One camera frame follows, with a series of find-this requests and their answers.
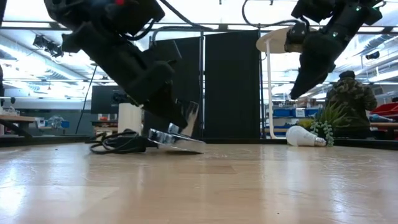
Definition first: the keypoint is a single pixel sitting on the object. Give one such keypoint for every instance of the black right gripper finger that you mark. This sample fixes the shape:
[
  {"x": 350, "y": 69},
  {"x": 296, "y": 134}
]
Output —
[{"x": 311, "y": 74}]

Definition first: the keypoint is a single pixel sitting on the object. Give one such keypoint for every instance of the blue storage bin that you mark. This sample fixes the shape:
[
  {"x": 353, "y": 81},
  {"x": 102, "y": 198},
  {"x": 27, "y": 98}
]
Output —
[{"x": 283, "y": 112}]

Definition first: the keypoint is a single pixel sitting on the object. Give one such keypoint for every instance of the light wooden background table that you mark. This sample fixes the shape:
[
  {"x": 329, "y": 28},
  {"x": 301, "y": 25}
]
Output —
[
  {"x": 15, "y": 118},
  {"x": 385, "y": 125}
]

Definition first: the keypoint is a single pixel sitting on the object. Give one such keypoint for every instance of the black computer monitor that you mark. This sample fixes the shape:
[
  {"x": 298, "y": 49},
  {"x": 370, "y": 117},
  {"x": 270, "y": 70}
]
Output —
[{"x": 102, "y": 99}]

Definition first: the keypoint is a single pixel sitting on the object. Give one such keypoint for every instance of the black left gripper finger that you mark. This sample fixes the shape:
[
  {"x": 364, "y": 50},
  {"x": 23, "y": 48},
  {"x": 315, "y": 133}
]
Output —
[{"x": 168, "y": 109}]

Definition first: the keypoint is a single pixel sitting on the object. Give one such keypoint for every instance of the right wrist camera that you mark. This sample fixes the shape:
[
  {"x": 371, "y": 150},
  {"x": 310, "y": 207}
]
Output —
[{"x": 295, "y": 35}]

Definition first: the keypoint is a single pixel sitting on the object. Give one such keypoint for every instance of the person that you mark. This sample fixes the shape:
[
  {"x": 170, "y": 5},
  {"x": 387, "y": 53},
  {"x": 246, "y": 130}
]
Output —
[{"x": 351, "y": 96}]

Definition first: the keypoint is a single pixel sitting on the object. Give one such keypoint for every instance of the chrome lamp socket base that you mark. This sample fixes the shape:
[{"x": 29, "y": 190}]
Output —
[{"x": 177, "y": 141}]

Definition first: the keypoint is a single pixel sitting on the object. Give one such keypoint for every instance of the white cylindrical container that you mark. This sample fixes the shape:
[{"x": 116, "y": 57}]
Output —
[{"x": 129, "y": 116}]

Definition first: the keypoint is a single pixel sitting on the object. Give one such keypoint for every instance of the potted green succulent plant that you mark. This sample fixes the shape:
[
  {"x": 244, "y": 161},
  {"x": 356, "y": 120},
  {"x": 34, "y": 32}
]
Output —
[{"x": 332, "y": 118}]

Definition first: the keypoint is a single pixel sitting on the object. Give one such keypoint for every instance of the black ceiling-mounted device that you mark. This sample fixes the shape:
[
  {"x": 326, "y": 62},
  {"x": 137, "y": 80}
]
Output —
[
  {"x": 46, "y": 45},
  {"x": 372, "y": 55}
]

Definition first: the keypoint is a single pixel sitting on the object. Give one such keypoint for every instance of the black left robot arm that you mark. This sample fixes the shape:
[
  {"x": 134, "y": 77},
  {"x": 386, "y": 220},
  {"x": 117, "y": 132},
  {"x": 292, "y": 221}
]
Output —
[{"x": 93, "y": 12}]

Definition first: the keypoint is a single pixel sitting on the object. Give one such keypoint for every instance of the white tripod stand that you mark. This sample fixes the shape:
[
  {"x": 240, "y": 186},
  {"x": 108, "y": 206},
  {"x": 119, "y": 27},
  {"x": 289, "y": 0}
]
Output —
[{"x": 275, "y": 40}]

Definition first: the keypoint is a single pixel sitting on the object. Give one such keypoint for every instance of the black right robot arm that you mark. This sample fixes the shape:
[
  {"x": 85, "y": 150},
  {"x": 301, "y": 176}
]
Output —
[{"x": 311, "y": 9}]

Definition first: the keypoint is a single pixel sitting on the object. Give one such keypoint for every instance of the black fabric partition panel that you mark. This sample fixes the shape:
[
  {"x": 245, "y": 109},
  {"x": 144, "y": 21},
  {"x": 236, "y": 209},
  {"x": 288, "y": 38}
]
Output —
[
  {"x": 189, "y": 62},
  {"x": 233, "y": 84}
]

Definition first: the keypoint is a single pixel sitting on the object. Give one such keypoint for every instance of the white lightbulb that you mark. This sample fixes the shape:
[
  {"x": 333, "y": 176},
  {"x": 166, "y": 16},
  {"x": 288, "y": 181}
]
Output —
[{"x": 301, "y": 136}]

